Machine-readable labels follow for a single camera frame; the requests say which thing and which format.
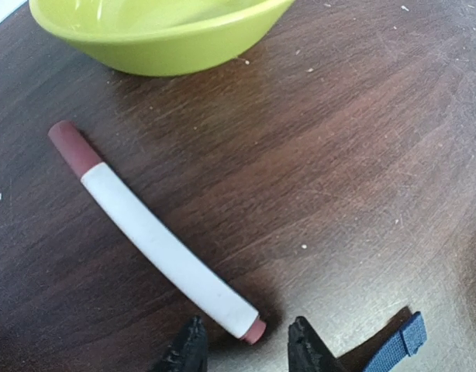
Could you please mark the navy blue student backpack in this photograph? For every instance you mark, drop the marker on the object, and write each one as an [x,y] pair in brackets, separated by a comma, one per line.
[405,342]

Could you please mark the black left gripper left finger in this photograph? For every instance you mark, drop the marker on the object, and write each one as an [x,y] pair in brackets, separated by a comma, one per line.
[188,352]

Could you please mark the lime green bowl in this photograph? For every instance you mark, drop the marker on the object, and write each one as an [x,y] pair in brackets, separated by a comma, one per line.
[159,38]

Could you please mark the white red marker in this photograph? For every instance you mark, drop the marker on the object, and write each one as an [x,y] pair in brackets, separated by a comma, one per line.
[154,240]

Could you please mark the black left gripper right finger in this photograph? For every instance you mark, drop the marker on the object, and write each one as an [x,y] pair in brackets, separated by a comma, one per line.
[307,352]

